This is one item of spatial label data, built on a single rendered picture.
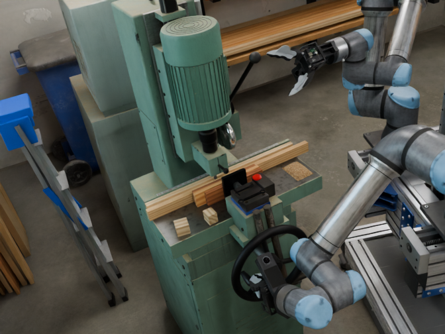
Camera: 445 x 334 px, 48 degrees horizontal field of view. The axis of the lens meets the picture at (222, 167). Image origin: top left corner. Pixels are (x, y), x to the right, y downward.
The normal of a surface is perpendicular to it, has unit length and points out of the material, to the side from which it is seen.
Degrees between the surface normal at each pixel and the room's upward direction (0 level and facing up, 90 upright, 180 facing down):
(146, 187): 0
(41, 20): 90
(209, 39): 90
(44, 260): 0
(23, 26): 90
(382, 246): 0
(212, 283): 90
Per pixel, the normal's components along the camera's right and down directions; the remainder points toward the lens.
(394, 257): -0.13, -0.81
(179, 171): 0.47, 0.45
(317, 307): 0.36, 0.01
